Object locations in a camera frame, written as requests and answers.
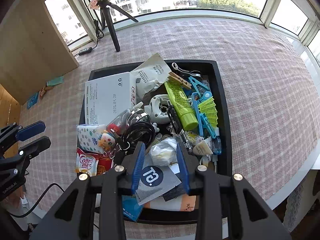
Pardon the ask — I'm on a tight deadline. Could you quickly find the white window frame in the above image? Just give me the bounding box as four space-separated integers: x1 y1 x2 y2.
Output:
44 0 320 67

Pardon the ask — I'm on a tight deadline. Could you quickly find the silver metal clip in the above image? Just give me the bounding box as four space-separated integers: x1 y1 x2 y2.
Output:
124 107 151 126

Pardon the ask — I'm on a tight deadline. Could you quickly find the white star print tissue pack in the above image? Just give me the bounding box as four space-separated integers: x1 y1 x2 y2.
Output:
77 124 108 153

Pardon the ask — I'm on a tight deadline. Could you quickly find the white desktop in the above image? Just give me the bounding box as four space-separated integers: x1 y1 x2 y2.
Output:
265 144 320 211

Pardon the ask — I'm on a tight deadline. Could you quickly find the blue tissue packet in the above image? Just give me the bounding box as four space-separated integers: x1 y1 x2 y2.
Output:
122 195 143 222

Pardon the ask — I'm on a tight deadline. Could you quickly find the orange and white packet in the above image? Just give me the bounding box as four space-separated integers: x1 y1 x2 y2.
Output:
143 194 197 212

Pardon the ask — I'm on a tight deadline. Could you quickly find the black tripod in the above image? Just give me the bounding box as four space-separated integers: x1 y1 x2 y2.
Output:
90 0 139 52

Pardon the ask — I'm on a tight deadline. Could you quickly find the grey packet with black circle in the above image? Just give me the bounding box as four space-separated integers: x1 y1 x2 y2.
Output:
136 155 182 205

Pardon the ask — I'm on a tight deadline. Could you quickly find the beige triangular packet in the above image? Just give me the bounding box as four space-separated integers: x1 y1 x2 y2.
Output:
192 138 213 156

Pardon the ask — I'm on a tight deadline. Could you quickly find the light oak wooden board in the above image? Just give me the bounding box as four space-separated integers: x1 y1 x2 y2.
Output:
0 0 79 105

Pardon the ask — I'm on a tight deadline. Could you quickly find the pink checked tablecloth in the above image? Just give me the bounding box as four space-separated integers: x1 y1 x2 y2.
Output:
19 20 320 240

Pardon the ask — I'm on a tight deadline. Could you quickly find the black ring light cable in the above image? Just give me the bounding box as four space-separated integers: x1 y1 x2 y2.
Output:
72 0 106 57

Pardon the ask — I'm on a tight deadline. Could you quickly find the lime green mesh shuttlecock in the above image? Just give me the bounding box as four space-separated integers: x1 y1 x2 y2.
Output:
198 97 219 126

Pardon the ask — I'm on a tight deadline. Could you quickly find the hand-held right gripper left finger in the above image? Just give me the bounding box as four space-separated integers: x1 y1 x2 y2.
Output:
29 142 146 240

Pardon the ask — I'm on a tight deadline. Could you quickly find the lime green tube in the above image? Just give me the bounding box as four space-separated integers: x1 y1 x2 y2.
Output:
164 82 198 131

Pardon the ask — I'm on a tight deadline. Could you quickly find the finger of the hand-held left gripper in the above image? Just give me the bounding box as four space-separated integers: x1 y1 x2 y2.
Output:
0 121 46 153
0 135 52 180

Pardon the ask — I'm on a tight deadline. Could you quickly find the cartoon doll keychain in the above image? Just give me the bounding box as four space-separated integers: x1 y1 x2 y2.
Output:
98 129 118 157

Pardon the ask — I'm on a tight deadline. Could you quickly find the black pen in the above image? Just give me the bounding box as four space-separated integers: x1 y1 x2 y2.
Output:
167 105 193 153

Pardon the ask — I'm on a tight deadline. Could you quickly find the wooden clothespin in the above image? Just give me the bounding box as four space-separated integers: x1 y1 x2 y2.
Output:
168 72 192 90

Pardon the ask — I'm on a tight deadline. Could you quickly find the clear plastic bag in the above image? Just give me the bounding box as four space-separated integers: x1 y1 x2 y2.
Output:
149 137 179 167

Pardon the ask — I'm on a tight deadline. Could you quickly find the red creamer sachet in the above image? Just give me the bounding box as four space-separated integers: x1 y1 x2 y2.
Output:
76 147 100 177
39 86 54 98

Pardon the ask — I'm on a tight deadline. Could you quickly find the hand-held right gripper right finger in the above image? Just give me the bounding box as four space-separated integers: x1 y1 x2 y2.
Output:
176 143 292 240

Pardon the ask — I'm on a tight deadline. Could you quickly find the white cardboard box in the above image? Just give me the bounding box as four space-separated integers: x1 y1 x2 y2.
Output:
84 72 137 127

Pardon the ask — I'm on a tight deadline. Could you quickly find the red gold print packet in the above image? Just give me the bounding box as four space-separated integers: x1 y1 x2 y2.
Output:
97 154 115 174

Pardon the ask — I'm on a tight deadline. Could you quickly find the torn white paper packet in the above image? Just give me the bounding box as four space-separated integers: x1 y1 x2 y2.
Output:
130 53 172 100

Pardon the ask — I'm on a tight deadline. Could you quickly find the teal tube with black cap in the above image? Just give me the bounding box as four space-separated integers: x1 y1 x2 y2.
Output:
47 76 64 87

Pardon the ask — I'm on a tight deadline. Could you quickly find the black coiled cable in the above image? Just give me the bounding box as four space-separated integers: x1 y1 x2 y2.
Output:
122 121 156 152

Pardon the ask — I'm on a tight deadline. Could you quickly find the pine plank panel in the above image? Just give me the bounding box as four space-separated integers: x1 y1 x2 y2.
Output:
0 83 22 158

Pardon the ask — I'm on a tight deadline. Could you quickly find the black tray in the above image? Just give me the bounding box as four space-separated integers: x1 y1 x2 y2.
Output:
76 59 233 225

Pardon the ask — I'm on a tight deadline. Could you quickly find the small blue bottle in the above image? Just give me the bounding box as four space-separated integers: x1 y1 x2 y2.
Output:
212 127 223 155

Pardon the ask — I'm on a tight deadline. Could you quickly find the blue wet wipe packet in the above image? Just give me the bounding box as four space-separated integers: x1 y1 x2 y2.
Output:
27 92 40 110

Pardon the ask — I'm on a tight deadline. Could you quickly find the white round plastic gadget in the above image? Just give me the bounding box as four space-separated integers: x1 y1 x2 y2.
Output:
144 94 173 125

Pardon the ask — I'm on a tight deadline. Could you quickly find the blue clothes clip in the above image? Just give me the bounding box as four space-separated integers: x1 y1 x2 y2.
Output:
191 91 213 113
187 76 211 93
198 113 217 140

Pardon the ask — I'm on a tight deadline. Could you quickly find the white patterned cloth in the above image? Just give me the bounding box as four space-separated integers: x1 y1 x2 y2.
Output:
282 188 320 232

